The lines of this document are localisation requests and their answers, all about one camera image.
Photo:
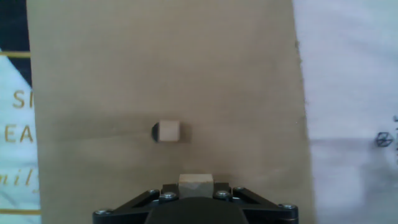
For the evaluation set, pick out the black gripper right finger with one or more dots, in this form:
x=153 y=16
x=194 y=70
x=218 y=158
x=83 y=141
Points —
x=261 y=207

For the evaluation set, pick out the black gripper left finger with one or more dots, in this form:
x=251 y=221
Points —
x=133 y=207

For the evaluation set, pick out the medium wooden block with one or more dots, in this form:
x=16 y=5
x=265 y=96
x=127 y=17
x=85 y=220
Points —
x=196 y=186

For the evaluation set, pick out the small wooden cube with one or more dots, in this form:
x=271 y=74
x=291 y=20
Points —
x=169 y=131

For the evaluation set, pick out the black round mark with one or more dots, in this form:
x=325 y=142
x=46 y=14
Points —
x=154 y=132

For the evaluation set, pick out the brown cardboard sheet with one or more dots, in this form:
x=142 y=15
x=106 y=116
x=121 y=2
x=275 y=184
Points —
x=186 y=62

